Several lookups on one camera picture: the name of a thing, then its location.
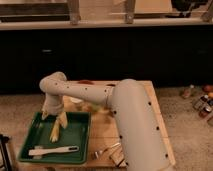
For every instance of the silver fork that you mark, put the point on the silver fork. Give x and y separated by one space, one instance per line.
95 155

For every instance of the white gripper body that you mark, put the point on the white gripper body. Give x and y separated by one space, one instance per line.
53 104

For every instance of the green plastic cup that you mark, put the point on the green plastic cup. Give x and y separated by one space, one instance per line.
94 107

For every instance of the black chair frame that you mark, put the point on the black chair frame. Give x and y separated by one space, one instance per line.
6 154

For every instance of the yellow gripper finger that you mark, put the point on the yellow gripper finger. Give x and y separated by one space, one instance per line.
44 115
62 118

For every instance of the white handled spatula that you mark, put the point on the white handled spatula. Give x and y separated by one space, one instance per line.
43 151

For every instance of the orange bowl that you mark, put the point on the orange bowl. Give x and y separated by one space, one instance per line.
85 82

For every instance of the white round cup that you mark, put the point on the white round cup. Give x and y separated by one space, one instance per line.
76 101

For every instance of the brown rectangular box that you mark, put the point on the brown rectangular box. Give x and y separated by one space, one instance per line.
117 157

